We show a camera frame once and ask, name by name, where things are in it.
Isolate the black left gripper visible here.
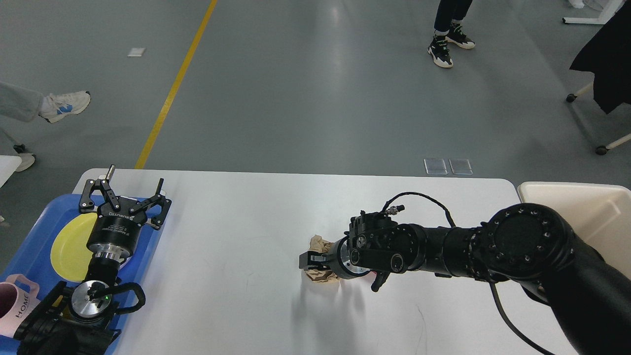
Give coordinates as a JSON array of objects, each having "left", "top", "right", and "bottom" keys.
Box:
[{"left": 78, "top": 165, "right": 173, "bottom": 259}]

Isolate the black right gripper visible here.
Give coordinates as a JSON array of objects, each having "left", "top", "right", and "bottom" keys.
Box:
[{"left": 298, "top": 237, "right": 370, "bottom": 280}]

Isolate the brown paper ball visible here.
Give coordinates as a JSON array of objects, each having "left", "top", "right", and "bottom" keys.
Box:
[{"left": 304, "top": 235, "right": 341, "bottom": 284}]

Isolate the yellow plastic plate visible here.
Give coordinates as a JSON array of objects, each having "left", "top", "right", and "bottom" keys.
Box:
[{"left": 50, "top": 213, "right": 97, "bottom": 283}]

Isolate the pink ribbed mug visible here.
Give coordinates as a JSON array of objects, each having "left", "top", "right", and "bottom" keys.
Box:
[{"left": 0, "top": 274, "right": 40, "bottom": 338}]

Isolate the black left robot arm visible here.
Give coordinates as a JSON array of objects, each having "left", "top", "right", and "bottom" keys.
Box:
[{"left": 1, "top": 168, "right": 172, "bottom": 355}]

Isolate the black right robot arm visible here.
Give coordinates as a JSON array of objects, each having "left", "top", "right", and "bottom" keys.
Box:
[{"left": 298, "top": 199, "right": 631, "bottom": 355}]

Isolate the blue plastic tray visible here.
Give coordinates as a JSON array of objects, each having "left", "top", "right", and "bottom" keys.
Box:
[{"left": 0, "top": 194, "right": 162, "bottom": 355}]

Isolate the white table corner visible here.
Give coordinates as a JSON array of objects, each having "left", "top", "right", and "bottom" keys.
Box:
[{"left": 0, "top": 155, "right": 22, "bottom": 188}]

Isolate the white blue sneaker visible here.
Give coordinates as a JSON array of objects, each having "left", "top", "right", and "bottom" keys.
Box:
[{"left": 38, "top": 91, "right": 92, "bottom": 124}]

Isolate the person in black sneakers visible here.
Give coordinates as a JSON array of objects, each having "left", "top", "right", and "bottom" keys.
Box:
[{"left": 427, "top": 0, "right": 476, "bottom": 68}]

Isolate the beige plastic bin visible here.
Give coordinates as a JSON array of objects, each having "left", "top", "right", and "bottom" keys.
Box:
[{"left": 518, "top": 181, "right": 631, "bottom": 277}]

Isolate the black office chair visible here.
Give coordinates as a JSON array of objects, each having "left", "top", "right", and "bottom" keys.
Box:
[{"left": 566, "top": 10, "right": 631, "bottom": 156}]

